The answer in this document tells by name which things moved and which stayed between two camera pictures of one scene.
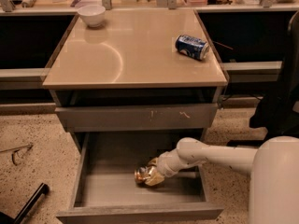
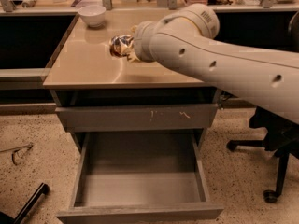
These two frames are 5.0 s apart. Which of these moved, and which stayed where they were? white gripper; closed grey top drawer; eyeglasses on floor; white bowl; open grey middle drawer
Moved: white gripper
Stayed: eyeglasses on floor; closed grey top drawer; white bowl; open grey middle drawer
